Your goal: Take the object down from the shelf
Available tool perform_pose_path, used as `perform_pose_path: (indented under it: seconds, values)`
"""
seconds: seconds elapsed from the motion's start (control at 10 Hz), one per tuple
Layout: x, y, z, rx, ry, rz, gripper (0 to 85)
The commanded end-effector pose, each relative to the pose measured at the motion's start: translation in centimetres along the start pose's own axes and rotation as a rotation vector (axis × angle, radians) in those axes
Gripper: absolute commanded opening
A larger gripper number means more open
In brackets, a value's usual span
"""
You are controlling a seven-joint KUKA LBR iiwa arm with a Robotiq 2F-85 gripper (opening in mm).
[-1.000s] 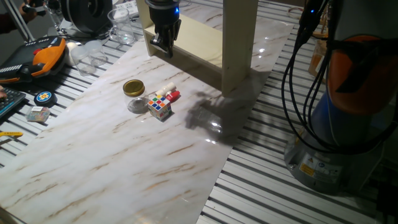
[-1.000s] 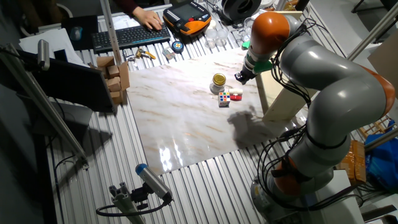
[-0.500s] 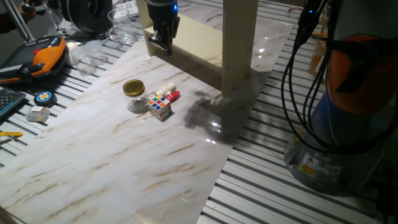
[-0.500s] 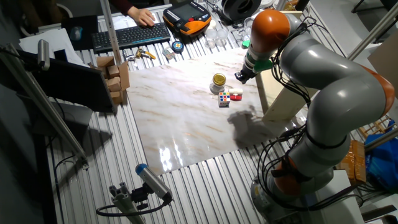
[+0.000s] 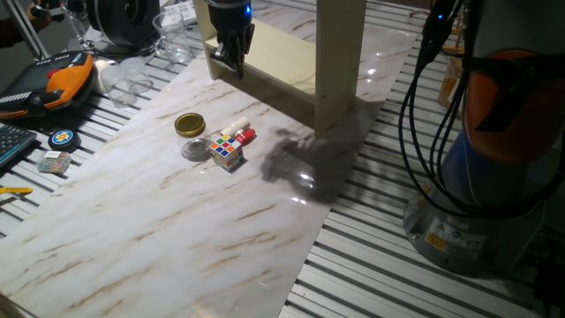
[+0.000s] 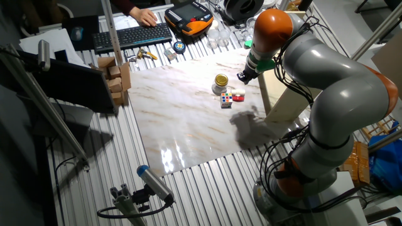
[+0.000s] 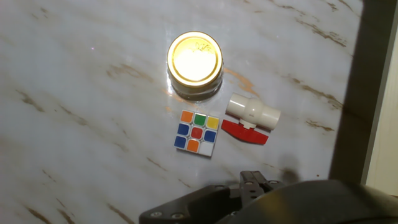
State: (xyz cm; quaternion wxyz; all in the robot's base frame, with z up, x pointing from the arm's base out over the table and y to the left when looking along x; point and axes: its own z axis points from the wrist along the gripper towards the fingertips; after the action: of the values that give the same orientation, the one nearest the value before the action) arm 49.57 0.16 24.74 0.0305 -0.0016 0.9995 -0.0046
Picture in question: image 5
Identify cream wooden shelf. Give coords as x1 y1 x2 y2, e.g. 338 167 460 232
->
193 0 367 137

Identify round black puck blue logo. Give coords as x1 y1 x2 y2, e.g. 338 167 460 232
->
48 127 83 154

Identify orange black teach pendant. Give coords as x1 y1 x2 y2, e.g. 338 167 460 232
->
0 51 96 120

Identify clear plastic cup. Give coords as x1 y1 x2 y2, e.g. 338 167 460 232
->
100 64 137 110
119 57 154 95

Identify wooden slat rack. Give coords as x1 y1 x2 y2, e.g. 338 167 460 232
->
439 17 467 57

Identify operator bare hand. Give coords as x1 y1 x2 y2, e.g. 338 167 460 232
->
25 2 55 33

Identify small red object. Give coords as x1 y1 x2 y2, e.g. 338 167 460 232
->
235 127 258 148

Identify white power strip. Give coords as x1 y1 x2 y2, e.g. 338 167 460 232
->
162 0 199 26

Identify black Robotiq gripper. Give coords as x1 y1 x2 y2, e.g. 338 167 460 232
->
207 2 257 80

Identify clear glass beaker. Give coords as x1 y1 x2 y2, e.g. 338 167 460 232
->
152 11 194 64

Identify glass jar gold lid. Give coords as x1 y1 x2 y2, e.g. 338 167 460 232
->
173 112 214 163

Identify silver metal stand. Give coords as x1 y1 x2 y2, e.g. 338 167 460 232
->
61 0 106 52

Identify multicoloured Rubik's cube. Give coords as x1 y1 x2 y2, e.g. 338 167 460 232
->
209 134 245 173

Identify clear box coloured clips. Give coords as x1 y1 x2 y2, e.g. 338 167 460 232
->
36 150 72 175

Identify white ball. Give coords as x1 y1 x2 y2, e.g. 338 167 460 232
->
93 59 111 94

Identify yellow handled tool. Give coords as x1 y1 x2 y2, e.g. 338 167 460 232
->
0 185 34 208

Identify marble patterned mat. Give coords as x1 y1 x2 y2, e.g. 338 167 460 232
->
0 0 418 318

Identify forearm in dark red sleeve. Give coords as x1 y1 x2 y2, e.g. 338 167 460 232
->
0 17 32 49

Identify aluminium profile pole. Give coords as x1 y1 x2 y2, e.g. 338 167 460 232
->
4 0 50 61

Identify black filament spool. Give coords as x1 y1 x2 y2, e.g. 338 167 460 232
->
86 0 161 49

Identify black plug cable blue light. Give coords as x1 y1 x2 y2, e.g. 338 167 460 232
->
419 0 456 67

